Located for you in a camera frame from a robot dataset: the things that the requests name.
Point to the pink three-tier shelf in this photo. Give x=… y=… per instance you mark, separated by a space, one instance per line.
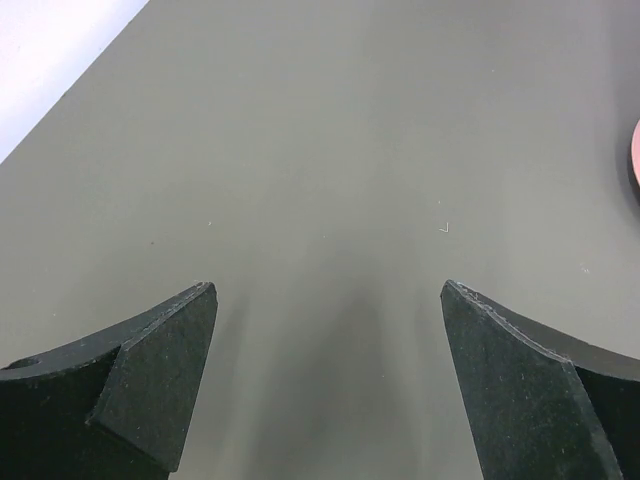
x=634 y=160

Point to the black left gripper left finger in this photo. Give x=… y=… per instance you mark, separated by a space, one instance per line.
x=116 y=404

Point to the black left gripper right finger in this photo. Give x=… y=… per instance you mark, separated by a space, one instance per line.
x=540 y=403

